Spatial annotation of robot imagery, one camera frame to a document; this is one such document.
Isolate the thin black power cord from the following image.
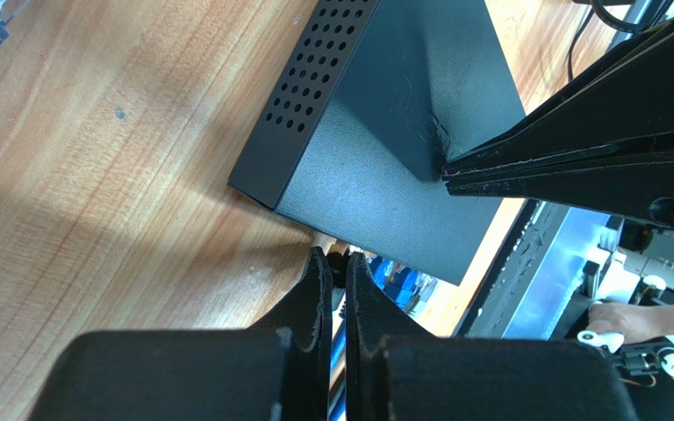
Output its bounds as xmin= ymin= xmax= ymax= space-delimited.
xmin=567 ymin=0 xmax=636 ymax=82

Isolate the operator bare hand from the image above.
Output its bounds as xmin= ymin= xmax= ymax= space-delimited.
xmin=587 ymin=303 xmax=666 ymax=344

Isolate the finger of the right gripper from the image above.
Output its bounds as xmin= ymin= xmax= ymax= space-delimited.
xmin=441 ymin=18 xmax=674 ymax=178
xmin=446 ymin=148 xmax=674 ymax=230

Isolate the black network switch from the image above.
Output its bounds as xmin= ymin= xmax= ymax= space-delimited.
xmin=228 ymin=1 xmax=524 ymax=284

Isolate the aluminium frame rail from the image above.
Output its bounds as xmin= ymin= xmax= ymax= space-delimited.
xmin=500 ymin=203 xmax=674 ymax=346

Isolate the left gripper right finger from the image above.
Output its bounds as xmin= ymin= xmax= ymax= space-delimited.
xmin=345 ymin=253 xmax=637 ymax=420

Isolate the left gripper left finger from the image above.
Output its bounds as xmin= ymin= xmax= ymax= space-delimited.
xmin=30 ymin=247 xmax=333 ymax=420

